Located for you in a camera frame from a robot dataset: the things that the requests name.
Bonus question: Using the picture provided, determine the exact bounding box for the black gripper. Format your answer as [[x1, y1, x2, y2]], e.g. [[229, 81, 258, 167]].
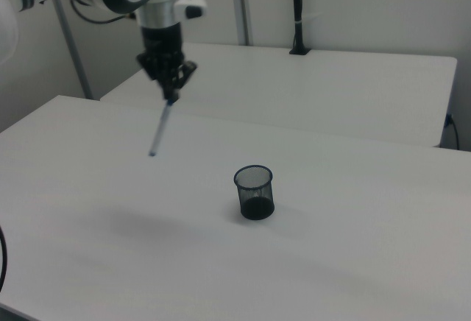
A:
[[136, 23, 199, 102]]

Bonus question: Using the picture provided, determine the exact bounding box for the blue capped white marker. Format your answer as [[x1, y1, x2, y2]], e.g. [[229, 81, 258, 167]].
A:
[[147, 98, 176, 158]]

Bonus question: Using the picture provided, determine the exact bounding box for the black pole with clamp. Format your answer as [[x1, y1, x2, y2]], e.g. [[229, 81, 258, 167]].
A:
[[288, 0, 312, 57]]

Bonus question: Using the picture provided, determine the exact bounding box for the black mesh pen cup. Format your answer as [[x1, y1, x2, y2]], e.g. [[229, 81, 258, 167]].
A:
[[233, 164, 276, 222]]

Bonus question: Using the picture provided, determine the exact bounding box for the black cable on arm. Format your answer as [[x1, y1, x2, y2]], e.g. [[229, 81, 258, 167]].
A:
[[71, 0, 140, 26]]

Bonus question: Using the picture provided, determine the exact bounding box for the grey metal frame post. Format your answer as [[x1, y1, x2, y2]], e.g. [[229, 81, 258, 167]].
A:
[[229, 0, 255, 46], [54, 0, 93, 100]]

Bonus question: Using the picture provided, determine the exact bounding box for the thick black cable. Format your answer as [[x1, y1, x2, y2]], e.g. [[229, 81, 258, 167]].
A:
[[0, 225, 9, 289]]

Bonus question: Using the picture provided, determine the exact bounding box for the black cable with plug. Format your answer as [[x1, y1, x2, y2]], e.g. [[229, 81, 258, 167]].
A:
[[445, 113, 461, 151]]

